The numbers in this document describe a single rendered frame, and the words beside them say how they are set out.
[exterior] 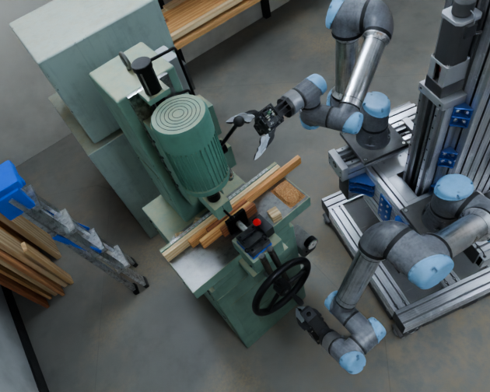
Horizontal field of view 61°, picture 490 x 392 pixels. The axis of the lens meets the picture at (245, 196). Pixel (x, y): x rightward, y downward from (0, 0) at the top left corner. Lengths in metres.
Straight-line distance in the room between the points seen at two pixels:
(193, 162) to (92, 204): 2.08
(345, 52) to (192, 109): 0.72
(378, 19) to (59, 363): 2.43
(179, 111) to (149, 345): 1.65
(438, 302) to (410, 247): 1.07
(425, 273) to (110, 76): 1.12
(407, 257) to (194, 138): 0.68
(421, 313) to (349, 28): 1.36
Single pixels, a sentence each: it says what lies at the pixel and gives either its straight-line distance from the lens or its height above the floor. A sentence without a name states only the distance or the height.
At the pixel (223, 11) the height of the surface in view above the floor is 0.58.
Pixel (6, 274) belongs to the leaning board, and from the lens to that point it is 2.74.
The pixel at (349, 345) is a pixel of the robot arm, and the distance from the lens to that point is 1.50.
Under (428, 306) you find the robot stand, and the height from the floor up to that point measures 0.23.
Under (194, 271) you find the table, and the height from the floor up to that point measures 0.90.
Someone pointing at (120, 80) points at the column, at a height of 1.52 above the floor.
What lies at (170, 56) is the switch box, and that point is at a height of 1.48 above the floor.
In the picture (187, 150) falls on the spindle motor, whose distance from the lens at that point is 1.23.
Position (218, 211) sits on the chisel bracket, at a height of 1.05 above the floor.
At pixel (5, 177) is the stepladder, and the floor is 1.16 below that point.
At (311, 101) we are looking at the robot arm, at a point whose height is 1.34.
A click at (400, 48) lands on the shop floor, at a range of 3.87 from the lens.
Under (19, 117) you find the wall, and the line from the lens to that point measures 3.76.
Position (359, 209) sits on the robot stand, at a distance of 2.49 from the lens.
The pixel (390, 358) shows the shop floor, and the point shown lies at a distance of 2.38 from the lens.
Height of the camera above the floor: 2.30
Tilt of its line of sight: 53 degrees down
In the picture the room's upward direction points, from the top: 18 degrees counter-clockwise
